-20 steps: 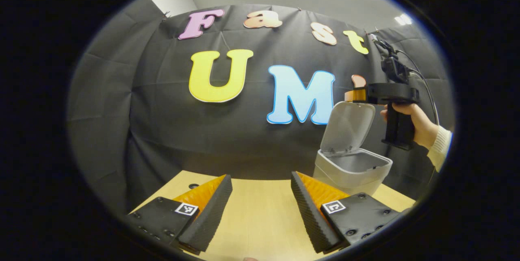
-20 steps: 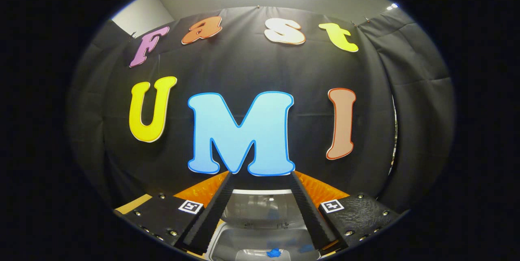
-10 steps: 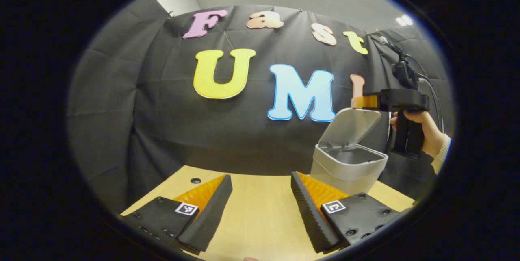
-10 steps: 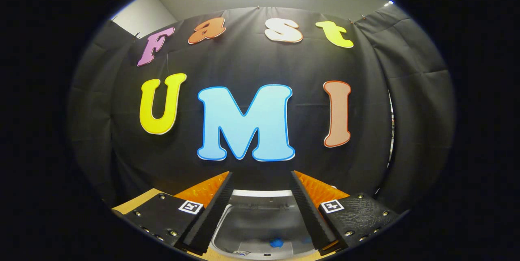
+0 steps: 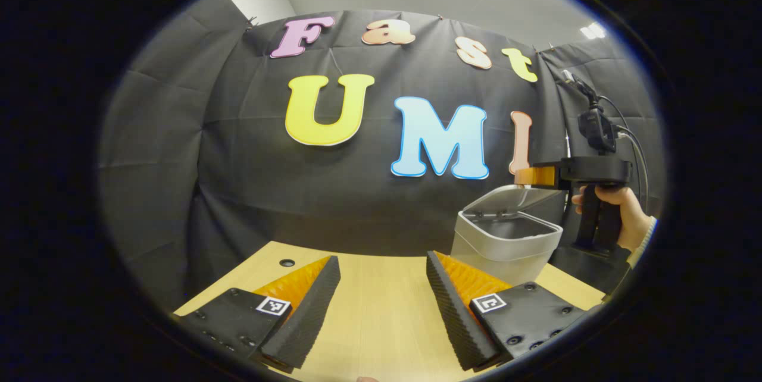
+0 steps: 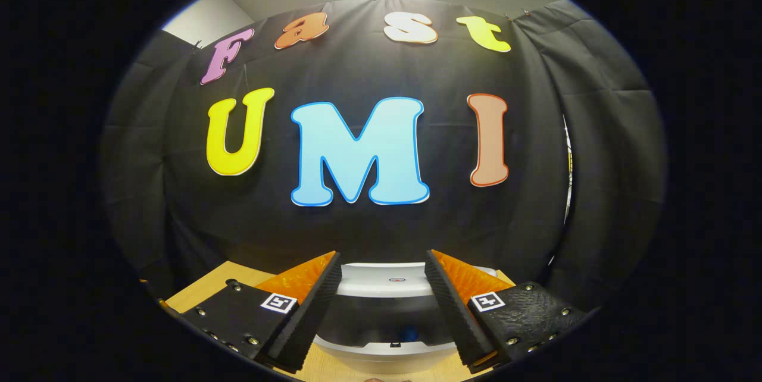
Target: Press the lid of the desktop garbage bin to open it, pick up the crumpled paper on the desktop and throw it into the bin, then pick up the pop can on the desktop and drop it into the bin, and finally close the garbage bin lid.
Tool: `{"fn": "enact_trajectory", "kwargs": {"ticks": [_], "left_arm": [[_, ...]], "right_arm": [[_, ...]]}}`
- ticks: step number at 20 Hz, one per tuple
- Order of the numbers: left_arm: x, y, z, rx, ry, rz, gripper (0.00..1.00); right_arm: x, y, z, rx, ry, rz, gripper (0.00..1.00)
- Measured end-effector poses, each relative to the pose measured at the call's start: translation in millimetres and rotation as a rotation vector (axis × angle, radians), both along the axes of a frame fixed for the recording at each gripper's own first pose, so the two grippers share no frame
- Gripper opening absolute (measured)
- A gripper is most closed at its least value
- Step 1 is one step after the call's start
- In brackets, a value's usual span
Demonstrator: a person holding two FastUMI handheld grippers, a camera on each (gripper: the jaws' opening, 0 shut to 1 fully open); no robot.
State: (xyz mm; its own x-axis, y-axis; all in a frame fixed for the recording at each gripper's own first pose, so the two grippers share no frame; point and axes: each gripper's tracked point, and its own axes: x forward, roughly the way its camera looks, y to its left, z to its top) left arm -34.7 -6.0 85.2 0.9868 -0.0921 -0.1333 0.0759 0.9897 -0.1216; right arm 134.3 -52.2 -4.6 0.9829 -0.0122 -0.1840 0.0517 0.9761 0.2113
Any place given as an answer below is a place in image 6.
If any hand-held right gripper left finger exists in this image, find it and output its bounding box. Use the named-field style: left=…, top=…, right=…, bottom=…
left=177, top=250, right=344, bottom=375

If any black backdrop cloth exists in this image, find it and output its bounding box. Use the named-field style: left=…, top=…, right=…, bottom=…
left=100, top=0, right=667, bottom=311

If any wooden desktop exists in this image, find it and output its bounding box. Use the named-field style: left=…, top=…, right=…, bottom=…
left=162, top=260, right=516, bottom=382

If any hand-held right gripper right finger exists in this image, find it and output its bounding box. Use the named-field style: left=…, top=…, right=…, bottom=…
left=423, top=248, right=591, bottom=375

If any white desktop garbage bin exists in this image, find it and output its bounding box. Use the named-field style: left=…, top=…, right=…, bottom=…
left=313, top=262, right=498, bottom=374

